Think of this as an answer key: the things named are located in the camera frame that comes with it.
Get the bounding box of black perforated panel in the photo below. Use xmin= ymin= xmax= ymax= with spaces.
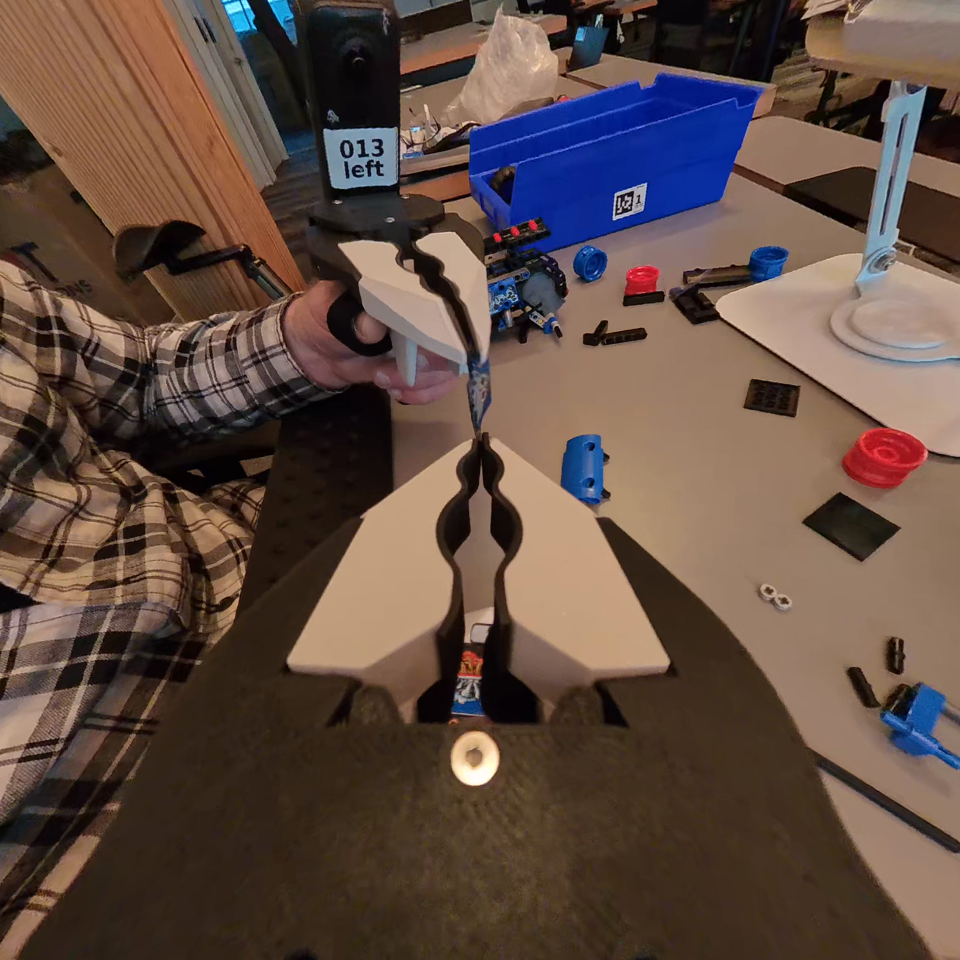
xmin=238 ymin=382 xmax=396 ymax=612

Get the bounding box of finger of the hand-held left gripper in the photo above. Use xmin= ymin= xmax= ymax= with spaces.
xmin=337 ymin=238 xmax=472 ymax=385
xmin=411 ymin=229 xmax=494 ymax=378

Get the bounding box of white stand with base plate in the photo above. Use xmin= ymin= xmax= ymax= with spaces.
xmin=715 ymin=252 xmax=960 ymax=459

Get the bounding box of large red wheel rim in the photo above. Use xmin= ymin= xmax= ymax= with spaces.
xmin=840 ymin=427 xmax=930 ymax=491

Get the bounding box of white desk stand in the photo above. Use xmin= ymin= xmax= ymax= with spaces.
xmin=829 ymin=78 xmax=960 ymax=363

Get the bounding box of black angled toy beam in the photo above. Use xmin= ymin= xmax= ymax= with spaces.
xmin=582 ymin=320 xmax=648 ymax=348

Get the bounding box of blue black toy vehicle assembly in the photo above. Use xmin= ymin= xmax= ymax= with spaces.
xmin=483 ymin=219 xmax=570 ymax=343

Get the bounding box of black square tile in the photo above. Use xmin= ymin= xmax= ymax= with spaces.
xmin=802 ymin=492 xmax=902 ymax=563

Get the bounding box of blue storage bin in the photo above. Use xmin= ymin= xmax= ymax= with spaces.
xmin=468 ymin=72 xmax=766 ymax=254

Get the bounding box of black toy frame piece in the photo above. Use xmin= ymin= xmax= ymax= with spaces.
xmin=669 ymin=288 xmax=722 ymax=326

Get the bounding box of blue toy connector piece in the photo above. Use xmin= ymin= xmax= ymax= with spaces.
xmin=879 ymin=682 xmax=960 ymax=771

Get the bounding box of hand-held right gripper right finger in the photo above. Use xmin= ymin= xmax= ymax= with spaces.
xmin=480 ymin=433 xmax=672 ymax=726

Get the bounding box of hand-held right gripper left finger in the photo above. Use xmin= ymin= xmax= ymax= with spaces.
xmin=286 ymin=438 xmax=483 ymax=724

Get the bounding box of wooden cabinet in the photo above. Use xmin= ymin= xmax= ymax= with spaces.
xmin=0 ymin=0 xmax=306 ymax=321

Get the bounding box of black mat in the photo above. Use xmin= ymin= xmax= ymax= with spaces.
xmin=786 ymin=165 xmax=960 ymax=252

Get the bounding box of person's left hand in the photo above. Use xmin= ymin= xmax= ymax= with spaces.
xmin=281 ymin=288 xmax=462 ymax=408

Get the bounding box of black chair armrest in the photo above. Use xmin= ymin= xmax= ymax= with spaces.
xmin=112 ymin=219 xmax=294 ymax=301

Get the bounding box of blue cylindrical toy part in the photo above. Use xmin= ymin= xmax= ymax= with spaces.
xmin=560 ymin=432 xmax=612 ymax=504

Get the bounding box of person's plaid shirt torso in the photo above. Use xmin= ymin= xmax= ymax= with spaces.
xmin=0 ymin=420 xmax=275 ymax=946

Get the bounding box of grey desk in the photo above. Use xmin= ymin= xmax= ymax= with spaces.
xmin=390 ymin=116 xmax=960 ymax=960

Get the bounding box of black grid tile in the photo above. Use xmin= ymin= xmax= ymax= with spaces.
xmin=743 ymin=378 xmax=802 ymax=416

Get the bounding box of black toy axle rod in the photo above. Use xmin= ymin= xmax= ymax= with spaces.
xmin=813 ymin=752 xmax=960 ymax=855

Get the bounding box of person's left forearm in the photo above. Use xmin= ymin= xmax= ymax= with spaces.
xmin=0 ymin=255 xmax=342 ymax=445

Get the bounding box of clear plastic bag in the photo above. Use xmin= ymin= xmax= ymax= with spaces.
xmin=448 ymin=6 xmax=561 ymax=126

